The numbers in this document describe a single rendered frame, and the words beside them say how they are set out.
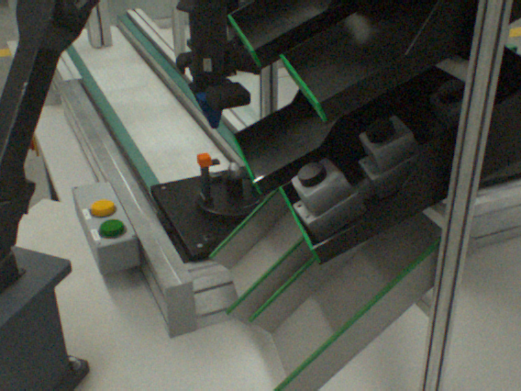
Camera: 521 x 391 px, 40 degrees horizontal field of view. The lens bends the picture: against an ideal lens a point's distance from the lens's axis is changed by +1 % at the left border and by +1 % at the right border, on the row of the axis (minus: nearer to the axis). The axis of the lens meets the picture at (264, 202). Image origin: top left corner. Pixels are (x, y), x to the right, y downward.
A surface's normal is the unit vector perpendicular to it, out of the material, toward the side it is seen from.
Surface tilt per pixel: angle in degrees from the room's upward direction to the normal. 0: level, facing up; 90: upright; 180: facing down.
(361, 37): 25
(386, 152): 90
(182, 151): 0
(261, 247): 45
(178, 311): 90
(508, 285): 0
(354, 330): 90
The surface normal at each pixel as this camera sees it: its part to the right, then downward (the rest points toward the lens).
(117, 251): 0.40, 0.48
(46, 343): 0.93, 0.19
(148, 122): 0.00, -0.85
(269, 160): -0.41, -0.72
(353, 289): -0.69, -0.51
